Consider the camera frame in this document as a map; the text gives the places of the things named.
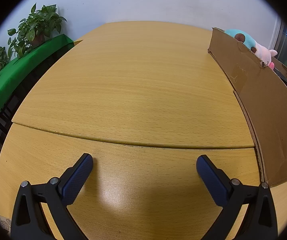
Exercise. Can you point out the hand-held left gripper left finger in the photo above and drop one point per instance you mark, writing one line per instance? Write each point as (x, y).
(79, 177)

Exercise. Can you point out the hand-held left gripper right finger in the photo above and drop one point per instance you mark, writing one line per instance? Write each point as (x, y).
(212, 177)

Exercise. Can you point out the brown cardboard box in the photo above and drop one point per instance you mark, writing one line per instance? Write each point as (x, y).
(266, 120)

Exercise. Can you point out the wooden desktop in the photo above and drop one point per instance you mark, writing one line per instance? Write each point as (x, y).
(133, 92)

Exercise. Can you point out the teal and pink pig plush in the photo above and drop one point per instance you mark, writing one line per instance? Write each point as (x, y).
(248, 42)

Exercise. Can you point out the large potted green plant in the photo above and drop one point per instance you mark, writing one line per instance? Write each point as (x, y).
(37, 25)

